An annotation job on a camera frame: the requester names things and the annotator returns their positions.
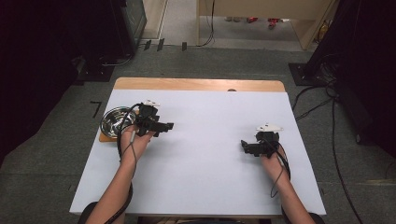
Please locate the black floor tape strip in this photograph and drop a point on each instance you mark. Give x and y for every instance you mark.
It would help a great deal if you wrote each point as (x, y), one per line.
(147, 45)
(184, 46)
(160, 44)

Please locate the light wooden desk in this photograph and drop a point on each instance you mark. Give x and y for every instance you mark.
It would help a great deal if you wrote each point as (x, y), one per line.
(264, 7)

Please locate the person's left hand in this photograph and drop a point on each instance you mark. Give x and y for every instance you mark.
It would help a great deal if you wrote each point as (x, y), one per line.
(137, 146)

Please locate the dark glass cabinet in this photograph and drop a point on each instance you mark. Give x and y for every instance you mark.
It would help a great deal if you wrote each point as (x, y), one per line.
(135, 18)

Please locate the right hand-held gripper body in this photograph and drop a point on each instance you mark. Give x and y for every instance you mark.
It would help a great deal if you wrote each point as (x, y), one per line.
(267, 143)

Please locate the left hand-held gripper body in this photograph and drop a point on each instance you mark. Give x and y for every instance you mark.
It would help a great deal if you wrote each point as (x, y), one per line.
(148, 119)

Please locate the stainless steel bowl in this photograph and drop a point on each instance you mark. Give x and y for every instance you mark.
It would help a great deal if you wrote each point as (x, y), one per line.
(112, 123)

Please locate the black stand base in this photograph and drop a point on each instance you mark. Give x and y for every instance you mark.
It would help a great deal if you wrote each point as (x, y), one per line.
(305, 76)
(95, 70)

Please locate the black corner floor tape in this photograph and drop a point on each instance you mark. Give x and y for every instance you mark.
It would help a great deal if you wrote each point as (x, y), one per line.
(97, 107)

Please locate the wooden table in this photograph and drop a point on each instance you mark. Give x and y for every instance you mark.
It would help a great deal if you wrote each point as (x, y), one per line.
(199, 84)

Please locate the white table mat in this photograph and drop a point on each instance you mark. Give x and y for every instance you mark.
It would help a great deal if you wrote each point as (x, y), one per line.
(202, 124)

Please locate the person's right hand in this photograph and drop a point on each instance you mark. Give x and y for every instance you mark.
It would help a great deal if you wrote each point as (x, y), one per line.
(275, 166)

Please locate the square cork trivet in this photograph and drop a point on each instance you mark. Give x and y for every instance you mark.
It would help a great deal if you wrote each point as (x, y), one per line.
(106, 139)

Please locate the small red object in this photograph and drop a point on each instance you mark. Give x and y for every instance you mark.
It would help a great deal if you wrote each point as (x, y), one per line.
(273, 22)
(252, 20)

